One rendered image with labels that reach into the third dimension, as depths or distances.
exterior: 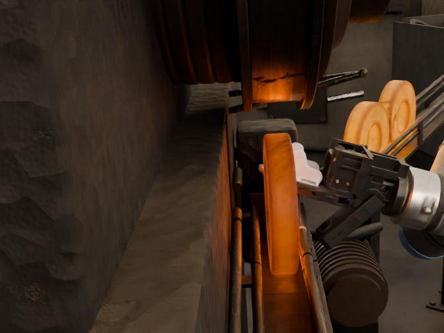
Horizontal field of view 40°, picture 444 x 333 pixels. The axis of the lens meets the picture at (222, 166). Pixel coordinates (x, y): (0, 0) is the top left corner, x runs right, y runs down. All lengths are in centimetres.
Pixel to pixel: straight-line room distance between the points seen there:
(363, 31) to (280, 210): 274
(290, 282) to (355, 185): 19
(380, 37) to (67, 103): 314
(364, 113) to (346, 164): 32
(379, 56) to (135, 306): 313
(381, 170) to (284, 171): 24
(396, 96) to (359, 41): 210
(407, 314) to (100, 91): 172
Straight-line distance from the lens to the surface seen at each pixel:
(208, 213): 45
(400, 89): 134
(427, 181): 93
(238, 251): 65
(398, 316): 199
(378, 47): 340
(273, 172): 71
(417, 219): 93
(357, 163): 89
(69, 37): 31
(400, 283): 218
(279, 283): 79
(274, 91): 64
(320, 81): 85
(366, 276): 112
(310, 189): 88
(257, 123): 100
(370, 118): 121
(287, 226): 71
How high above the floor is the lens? 104
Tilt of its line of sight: 18 degrees down
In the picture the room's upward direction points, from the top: 4 degrees counter-clockwise
